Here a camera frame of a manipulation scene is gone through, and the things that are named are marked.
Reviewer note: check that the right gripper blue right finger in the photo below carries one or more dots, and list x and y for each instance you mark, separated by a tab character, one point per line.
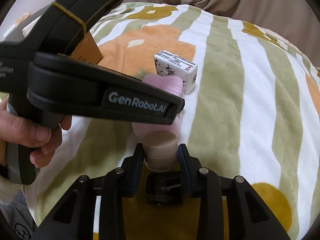
227	203

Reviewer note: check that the beige round jar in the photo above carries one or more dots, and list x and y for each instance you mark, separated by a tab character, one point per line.
160	149

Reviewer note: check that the white padded headboard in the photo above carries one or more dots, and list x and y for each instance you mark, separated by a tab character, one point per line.
23	29

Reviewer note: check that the white tissue packet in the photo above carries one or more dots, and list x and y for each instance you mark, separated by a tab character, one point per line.
169	64

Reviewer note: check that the beige curtain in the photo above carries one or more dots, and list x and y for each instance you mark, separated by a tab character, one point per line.
294	20

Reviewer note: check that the person's left hand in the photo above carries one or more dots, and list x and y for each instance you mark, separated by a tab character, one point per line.
21	131

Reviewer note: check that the small black jar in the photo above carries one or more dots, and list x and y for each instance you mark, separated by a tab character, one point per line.
164	189

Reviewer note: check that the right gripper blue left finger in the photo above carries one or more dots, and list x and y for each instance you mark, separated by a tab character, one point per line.
73	215

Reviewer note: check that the floral striped blanket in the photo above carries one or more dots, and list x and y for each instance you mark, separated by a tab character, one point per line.
254	112

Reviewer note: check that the open cardboard box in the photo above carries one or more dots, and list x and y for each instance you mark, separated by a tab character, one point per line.
86	51

